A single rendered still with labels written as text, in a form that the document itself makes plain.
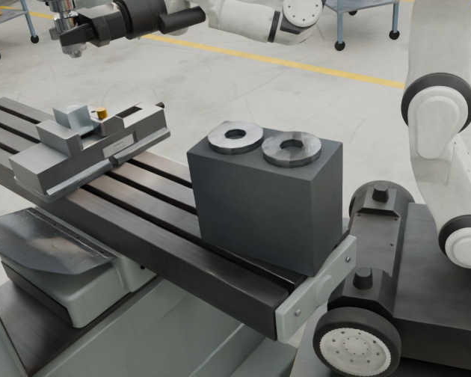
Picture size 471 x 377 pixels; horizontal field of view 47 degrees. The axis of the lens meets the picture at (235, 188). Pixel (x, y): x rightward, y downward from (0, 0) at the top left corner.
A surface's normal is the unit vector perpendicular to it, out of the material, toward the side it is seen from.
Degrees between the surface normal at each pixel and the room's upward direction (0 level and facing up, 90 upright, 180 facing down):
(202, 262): 0
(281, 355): 0
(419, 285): 0
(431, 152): 90
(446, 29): 90
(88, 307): 90
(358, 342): 90
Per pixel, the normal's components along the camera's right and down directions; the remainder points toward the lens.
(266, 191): -0.52, 0.52
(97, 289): 0.76, 0.29
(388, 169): -0.11, -0.83
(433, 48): -0.32, 0.56
